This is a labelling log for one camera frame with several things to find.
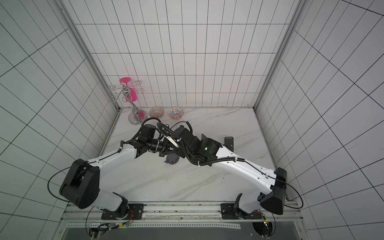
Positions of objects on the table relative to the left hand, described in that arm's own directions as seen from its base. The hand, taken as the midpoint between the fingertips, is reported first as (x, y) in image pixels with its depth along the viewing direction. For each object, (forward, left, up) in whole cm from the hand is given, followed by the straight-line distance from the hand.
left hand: (177, 152), depth 77 cm
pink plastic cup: (+50, +40, -6) cm, 64 cm away
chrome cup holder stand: (+38, +35, -15) cm, 54 cm away
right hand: (+4, -1, +10) cm, 11 cm away
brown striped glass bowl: (+41, +21, -14) cm, 48 cm away
